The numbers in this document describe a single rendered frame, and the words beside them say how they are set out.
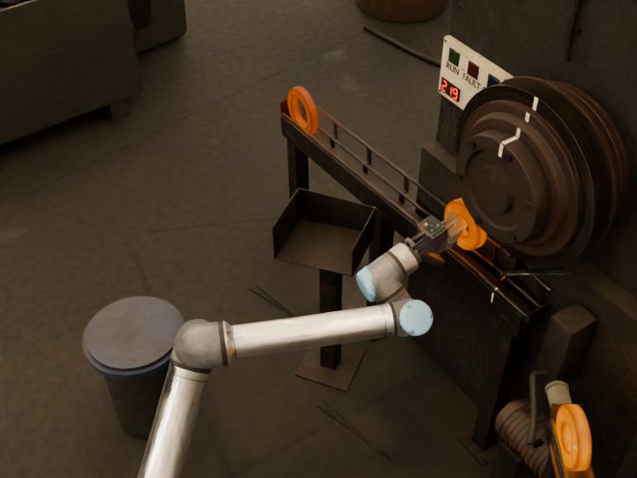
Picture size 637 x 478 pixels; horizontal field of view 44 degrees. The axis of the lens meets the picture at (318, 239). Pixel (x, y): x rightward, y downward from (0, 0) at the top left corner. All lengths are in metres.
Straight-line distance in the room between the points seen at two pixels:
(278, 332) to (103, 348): 0.71
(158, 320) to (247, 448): 0.54
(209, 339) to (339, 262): 0.61
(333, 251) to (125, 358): 0.72
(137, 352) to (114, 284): 0.86
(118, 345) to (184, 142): 1.67
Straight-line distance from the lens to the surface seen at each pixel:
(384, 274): 2.18
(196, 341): 2.02
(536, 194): 1.86
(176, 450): 2.20
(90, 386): 3.02
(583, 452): 1.97
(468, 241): 2.33
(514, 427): 2.25
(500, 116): 1.94
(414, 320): 2.06
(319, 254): 2.49
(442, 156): 2.44
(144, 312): 2.61
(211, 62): 4.60
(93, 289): 3.33
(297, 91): 2.92
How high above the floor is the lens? 2.35
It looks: 44 degrees down
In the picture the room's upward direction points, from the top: 1 degrees counter-clockwise
